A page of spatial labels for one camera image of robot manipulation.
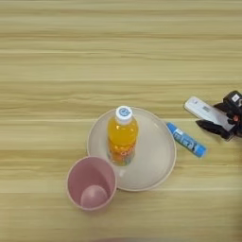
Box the orange juice bottle white cap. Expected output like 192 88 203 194
107 105 140 167

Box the blue tube white print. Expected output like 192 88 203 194
165 121 208 159

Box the beige round plate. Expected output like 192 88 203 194
86 106 178 192

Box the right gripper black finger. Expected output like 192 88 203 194
213 101 233 115
195 119 236 142

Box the white oblong plastic device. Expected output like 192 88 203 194
183 95 236 132

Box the pink plastic cup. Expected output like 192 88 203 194
65 155 118 212

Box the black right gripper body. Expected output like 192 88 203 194
227 106 242 138

